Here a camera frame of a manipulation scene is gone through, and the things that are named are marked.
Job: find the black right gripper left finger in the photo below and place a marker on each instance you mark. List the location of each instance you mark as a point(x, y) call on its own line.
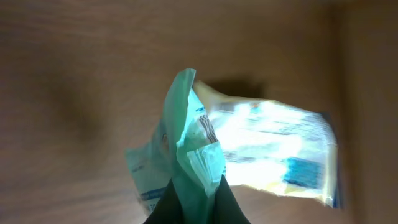
point(168, 209)

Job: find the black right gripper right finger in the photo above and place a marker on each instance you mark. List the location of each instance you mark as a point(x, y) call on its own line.
point(227, 209)

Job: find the teal wipes packet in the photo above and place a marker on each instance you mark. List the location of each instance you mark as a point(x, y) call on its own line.
point(183, 151)

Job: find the cream snack bag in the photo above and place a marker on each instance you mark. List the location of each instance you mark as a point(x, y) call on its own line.
point(274, 147)

